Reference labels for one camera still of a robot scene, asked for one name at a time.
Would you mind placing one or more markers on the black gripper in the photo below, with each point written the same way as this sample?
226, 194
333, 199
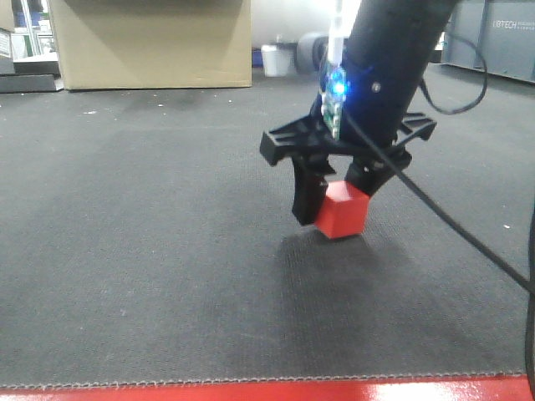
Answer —
310, 143

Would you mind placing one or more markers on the red magnetic cube block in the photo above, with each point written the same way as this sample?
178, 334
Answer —
343, 212

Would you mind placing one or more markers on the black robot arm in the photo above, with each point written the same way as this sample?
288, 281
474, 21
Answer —
384, 58

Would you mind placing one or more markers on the green circuit board blue LED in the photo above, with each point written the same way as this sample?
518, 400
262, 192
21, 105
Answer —
333, 97

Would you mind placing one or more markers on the white bucket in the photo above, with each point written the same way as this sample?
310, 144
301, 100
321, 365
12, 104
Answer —
277, 61

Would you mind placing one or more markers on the grey UBTECH crate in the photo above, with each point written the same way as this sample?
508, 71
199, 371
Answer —
503, 31

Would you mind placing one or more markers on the large cardboard box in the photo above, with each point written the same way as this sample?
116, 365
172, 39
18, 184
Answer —
153, 44

